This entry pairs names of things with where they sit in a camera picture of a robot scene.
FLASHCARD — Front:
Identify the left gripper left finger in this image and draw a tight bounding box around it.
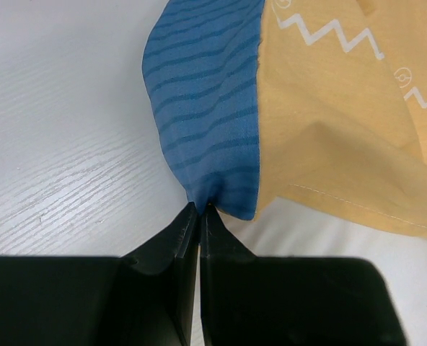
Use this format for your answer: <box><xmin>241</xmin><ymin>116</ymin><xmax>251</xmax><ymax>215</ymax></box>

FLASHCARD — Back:
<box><xmin>123</xmin><ymin>203</ymin><xmax>198</xmax><ymax>345</ymax></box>

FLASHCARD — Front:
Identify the blue yellow cartoon pillowcase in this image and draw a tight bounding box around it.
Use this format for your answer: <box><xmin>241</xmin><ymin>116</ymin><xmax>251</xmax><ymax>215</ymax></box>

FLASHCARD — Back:
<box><xmin>142</xmin><ymin>1</ymin><xmax>427</xmax><ymax>238</ymax></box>

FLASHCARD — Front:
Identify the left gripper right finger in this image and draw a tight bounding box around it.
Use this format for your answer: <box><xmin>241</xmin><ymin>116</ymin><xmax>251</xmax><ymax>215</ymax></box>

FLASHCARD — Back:
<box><xmin>200</xmin><ymin>205</ymin><xmax>255</xmax><ymax>345</ymax></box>

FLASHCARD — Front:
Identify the white pillow yellow trim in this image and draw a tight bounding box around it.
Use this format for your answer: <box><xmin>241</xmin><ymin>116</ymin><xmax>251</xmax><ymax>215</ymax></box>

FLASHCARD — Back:
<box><xmin>221</xmin><ymin>198</ymin><xmax>427</xmax><ymax>345</ymax></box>

